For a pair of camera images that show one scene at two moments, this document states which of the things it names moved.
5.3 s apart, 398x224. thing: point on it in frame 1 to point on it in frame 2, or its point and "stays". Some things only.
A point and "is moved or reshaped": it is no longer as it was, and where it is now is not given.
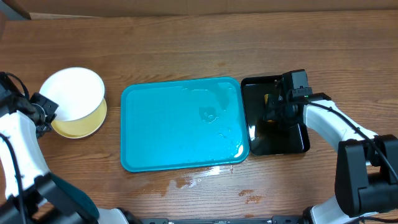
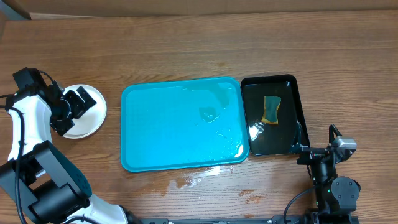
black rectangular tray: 265,139 stays
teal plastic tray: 183,124 stays
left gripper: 52,107 to 80,106
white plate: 77,91 is moved or reshaped
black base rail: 273,220 stays
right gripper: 273,117 to 310,154
